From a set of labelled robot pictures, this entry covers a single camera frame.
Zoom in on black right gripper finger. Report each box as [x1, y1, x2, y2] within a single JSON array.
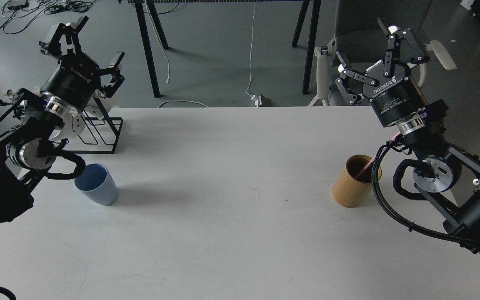
[[377, 17, 429, 78], [335, 51, 374, 106]]

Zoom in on black wire cup rack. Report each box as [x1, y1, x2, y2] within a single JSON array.
[[64, 100, 124, 154]]

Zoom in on white mug on rack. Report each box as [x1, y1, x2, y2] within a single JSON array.
[[49, 92, 119, 142]]

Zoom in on grey office chair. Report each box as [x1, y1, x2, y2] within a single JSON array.
[[309, 0, 432, 107]]

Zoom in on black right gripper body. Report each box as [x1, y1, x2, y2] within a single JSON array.
[[362, 60, 425, 128]]

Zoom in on blue cup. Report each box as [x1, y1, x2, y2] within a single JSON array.
[[74, 163, 118, 206]]

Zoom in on pink chopstick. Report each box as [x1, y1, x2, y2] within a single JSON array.
[[354, 133, 401, 180]]

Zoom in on black cables on floor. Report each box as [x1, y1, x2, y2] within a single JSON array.
[[0, 0, 95, 48]]

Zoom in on white cable on floor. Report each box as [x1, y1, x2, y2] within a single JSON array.
[[245, 2, 270, 108]]

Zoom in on bamboo cup holder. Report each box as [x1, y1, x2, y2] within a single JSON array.
[[331, 154, 373, 208]]

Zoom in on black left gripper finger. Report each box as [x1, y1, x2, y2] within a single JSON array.
[[39, 16, 88, 59], [92, 52, 125, 98]]

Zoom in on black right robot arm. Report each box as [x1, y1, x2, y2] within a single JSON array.
[[336, 17, 480, 254]]

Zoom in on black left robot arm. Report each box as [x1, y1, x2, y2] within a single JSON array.
[[0, 15, 125, 223]]

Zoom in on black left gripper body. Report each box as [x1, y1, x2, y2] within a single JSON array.
[[41, 57, 100, 113]]

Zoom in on black table legs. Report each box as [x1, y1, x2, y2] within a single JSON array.
[[128, 0, 322, 98]]

